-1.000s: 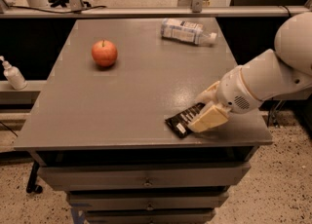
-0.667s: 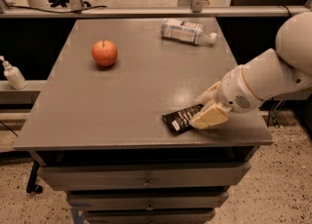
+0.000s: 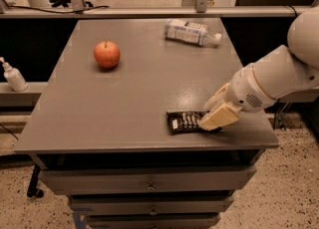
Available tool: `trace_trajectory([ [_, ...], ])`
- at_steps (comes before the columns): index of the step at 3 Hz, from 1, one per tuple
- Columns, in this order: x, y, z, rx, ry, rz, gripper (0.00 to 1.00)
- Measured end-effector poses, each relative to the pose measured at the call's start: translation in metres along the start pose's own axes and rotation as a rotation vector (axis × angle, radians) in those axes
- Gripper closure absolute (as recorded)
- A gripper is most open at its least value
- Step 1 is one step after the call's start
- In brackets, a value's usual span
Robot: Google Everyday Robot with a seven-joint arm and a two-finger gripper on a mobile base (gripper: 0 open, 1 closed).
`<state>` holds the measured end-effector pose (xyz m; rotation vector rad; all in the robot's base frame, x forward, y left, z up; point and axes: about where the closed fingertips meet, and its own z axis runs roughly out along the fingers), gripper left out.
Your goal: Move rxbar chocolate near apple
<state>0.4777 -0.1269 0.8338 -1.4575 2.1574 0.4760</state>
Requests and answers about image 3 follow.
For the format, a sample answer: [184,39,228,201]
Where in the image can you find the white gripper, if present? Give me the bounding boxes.
[198,65,276,130]

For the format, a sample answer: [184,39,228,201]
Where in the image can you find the black rxbar chocolate wrapper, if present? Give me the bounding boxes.
[165,110,223,135]

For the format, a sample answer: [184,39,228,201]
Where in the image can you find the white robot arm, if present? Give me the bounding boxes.
[198,7,319,130]

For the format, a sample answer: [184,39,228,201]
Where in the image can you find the red apple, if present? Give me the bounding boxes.
[94,40,121,69]

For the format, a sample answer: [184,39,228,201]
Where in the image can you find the top grey drawer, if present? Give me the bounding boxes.
[39,165,256,195]

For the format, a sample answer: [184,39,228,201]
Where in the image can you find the grey drawer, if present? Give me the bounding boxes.
[70,195,233,216]
[88,213,220,229]
[39,165,256,195]

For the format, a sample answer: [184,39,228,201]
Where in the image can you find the clear plastic bottle white label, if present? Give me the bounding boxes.
[164,19,222,47]

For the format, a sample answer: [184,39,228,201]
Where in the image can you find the middle grey drawer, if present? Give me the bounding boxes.
[70,195,233,216]

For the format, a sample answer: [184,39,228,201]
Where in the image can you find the bottom grey drawer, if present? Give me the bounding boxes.
[88,213,220,229]

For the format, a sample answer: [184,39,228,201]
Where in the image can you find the black office chair base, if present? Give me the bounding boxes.
[49,0,93,11]

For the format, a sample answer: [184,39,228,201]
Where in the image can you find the black caster leg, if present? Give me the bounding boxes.
[27,165,44,198]

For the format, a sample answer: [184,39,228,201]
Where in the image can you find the white pump dispenser bottle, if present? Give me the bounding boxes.
[0,57,28,92]

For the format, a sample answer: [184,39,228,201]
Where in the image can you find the grey metal rail shelf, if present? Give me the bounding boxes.
[0,6,311,19]

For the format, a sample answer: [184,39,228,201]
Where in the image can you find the black cable on rail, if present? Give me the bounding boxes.
[0,0,111,15]

